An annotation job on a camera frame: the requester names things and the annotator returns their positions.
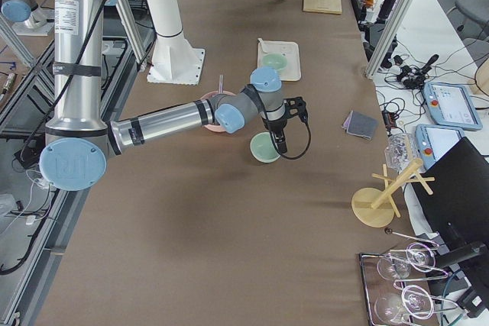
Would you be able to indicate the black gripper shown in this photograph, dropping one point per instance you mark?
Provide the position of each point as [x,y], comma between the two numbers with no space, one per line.
[276,126]

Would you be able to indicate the green bowl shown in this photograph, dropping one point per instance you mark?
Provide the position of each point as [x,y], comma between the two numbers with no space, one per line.
[276,61]
[262,148]

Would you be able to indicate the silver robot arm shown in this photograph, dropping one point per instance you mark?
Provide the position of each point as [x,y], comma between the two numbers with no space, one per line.
[79,141]

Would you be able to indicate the bamboo cutting board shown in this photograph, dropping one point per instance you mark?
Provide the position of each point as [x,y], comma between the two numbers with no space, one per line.
[333,7]

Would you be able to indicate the cream bunny tray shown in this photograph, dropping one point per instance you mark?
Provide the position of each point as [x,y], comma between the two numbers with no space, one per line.
[290,50]

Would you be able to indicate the grey folded cloth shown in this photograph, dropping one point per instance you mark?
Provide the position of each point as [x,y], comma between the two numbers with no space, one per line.
[360,125]

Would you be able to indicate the green bowl on tray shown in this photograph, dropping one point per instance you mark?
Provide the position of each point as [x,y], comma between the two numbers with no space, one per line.
[276,61]

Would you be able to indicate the black thermos bottle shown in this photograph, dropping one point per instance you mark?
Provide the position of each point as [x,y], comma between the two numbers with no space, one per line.
[386,9]

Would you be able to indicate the wooden mug tree stand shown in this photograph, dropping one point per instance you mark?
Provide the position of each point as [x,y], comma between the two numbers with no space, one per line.
[376,208]

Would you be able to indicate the clear glass pitcher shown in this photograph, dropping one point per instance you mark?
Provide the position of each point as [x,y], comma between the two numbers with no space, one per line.
[400,151]

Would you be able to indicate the near teach pendant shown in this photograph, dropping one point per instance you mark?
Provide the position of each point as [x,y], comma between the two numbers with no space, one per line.
[434,141]

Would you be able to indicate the teach pendant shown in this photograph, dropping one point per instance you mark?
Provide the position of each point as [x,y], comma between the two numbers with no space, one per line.
[451,105]
[434,141]

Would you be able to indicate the far teach pendant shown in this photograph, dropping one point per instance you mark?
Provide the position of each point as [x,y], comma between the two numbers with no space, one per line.
[451,105]

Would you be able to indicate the upper wine glass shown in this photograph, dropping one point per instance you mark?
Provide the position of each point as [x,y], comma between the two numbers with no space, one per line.
[398,264]

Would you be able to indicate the black monitor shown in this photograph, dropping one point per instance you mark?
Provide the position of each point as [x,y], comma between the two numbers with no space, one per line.
[457,209]

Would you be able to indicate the lower wine glass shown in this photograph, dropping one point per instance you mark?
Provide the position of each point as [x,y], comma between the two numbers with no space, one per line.
[413,304]

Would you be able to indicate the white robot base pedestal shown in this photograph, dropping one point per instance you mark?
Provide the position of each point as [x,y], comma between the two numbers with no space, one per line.
[174,60]

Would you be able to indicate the wire wine glass rack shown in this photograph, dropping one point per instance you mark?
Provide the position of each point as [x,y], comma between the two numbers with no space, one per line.
[395,283]

